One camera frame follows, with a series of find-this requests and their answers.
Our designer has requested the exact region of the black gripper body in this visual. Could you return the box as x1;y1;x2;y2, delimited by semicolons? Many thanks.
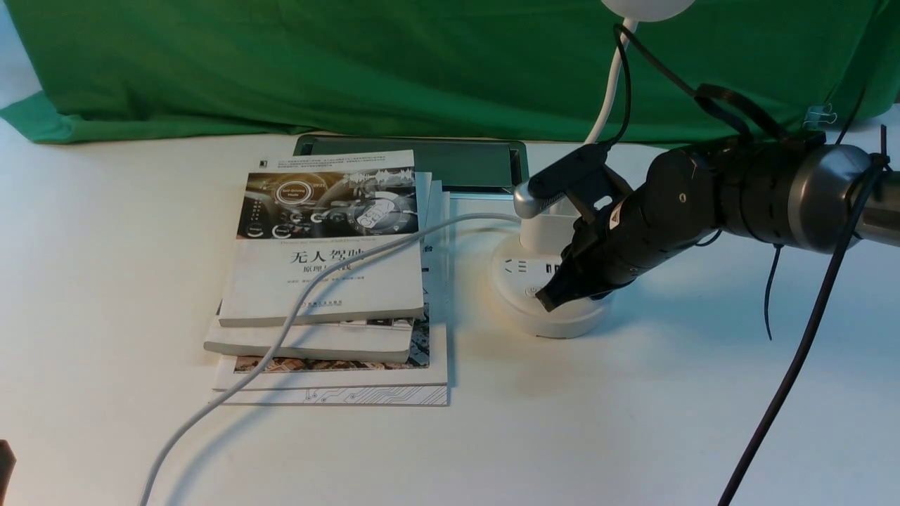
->
562;185;712;300

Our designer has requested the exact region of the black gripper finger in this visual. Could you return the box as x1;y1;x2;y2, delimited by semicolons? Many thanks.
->
537;264;598;313

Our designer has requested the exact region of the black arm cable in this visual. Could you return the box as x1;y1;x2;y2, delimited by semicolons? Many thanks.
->
717;88;894;506

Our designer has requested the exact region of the black camera cable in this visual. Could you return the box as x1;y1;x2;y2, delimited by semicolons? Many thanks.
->
598;23;795;147

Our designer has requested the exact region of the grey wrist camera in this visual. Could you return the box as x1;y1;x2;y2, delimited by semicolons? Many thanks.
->
513;142;633;223

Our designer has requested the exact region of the white lamp power cable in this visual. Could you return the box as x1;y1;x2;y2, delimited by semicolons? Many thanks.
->
139;212;522;506

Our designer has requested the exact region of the metal binder clip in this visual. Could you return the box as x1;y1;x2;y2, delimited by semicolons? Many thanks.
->
802;103;837;129

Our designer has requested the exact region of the top white autonomous driving book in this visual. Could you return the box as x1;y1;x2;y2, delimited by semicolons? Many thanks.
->
218;150;430;327

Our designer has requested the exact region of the white desk lamp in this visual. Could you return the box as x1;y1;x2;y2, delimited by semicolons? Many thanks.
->
489;1;695;339

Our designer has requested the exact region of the dark object at edge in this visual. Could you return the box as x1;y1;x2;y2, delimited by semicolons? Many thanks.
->
0;440;17;505

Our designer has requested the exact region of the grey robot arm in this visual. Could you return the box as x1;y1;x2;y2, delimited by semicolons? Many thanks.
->
527;134;898;311

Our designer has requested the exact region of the green backdrop cloth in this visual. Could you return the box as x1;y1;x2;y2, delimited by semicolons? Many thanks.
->
2;1;898;144

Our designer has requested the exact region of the bottom circuit pattern book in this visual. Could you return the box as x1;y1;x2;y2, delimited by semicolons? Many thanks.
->
209;190;449;407

